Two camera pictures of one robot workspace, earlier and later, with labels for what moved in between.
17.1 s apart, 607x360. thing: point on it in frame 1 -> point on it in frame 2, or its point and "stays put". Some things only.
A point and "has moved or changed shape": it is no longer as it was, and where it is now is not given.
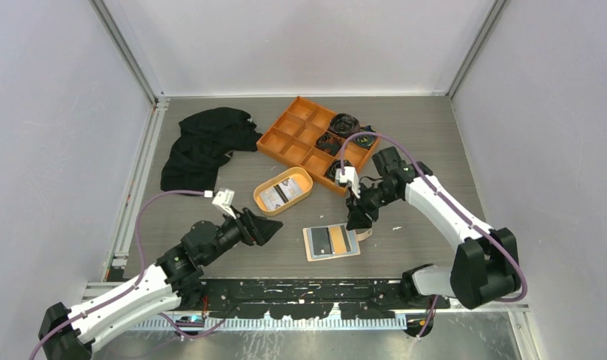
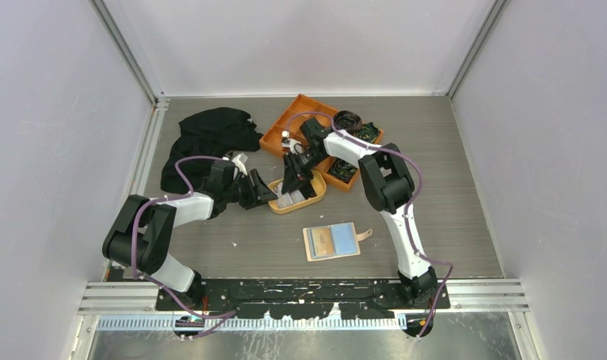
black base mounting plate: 306,298 stays put
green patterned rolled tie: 365,141 stays put
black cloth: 207,139 stays put
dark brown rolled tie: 344,124 stays put
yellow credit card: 338,239 -> 322,241
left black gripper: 254,228 -> 252,202
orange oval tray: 304,181 has moved or changed shape
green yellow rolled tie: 335,164 stays put
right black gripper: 357,219 -> 292,176
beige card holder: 335,241 stays put
